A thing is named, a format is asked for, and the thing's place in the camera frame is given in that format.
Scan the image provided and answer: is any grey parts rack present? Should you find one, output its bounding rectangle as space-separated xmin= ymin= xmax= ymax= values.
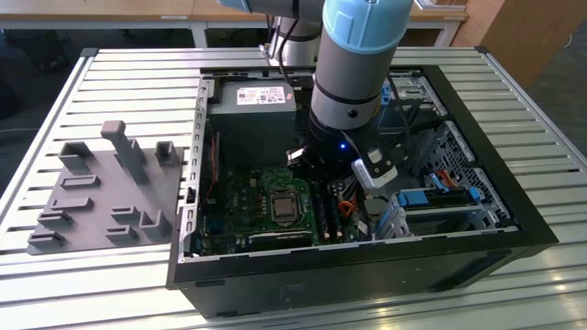
xmin=26 ymin=120 xmax=185 ymax=256

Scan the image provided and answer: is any blue plastic carrier rail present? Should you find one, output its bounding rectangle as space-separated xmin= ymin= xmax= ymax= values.
xmin=376 ymin=210 xmax=392 ymax=240

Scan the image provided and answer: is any black office chair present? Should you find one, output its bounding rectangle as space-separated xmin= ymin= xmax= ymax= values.
xmin=1 ymin=29 xmax=71 ymax=75

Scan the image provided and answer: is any silver CPU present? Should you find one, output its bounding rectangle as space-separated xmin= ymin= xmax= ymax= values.
xmin=273 ymin=198 xmax=297 ymax=217

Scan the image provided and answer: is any black expansion card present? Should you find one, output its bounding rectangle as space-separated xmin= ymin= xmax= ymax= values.
xmin=248 ymin=230 xmax=313 ymax=249

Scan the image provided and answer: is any orange flat data cable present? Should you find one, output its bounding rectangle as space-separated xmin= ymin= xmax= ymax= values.
xmin=337 ymin=201 xmax=362 ymax=221

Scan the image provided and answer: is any black PC case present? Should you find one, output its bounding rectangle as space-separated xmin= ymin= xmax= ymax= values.
xmin=165 ymin=64 xmax=558 ymax=319

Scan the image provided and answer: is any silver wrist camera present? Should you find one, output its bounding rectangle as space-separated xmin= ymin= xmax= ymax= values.
xmin=350 ymin=146 xmax=398 ymax=189

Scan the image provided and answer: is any metal drive cage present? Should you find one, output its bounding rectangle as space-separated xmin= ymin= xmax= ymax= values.
xmin=374 ymin=70 xmax=448 ymax=162

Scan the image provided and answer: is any orange disk wire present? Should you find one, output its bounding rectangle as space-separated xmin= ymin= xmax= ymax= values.
xmin=437 ymin=170 xmax=462 ymax=188

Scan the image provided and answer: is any black RAM slot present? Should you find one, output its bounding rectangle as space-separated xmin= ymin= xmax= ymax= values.
xmin=309 ymin=180 xmax=324 ymax=243

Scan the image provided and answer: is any hard disk in blue carrier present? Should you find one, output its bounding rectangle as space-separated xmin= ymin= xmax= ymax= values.
xmin=393 ymin=187 xmax=481 ymax=209

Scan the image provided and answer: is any metal disk bay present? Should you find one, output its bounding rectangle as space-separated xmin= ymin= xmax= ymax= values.
xmin=373 ymin=190 xmax=505 ymax=241

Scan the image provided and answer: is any metal socket cover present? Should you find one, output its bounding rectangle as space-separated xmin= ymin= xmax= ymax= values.
xmin=268 ymin=190 xmax=304 ymax=226

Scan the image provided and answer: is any green motherboard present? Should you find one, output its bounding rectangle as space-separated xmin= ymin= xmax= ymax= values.
xmin=197 ymin=164 xmax=368 ymax=256

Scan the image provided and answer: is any wooden desk white frame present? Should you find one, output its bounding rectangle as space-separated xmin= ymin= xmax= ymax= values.
xmin=0 ymin=0 xmax=468 ymax=48

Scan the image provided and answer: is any wooden cabinet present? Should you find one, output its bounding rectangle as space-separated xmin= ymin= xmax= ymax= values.
xmin=450 ymin=0 xmax=587 ymax=91

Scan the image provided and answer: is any grey power supply unit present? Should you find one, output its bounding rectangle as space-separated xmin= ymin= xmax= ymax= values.
xmin=214 ymin=80 xmax=317 ymax=166

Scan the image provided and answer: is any round grey speaker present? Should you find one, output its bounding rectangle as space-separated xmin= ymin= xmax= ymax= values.
xmin=364 ymin=195 xmax=390 ymax=218

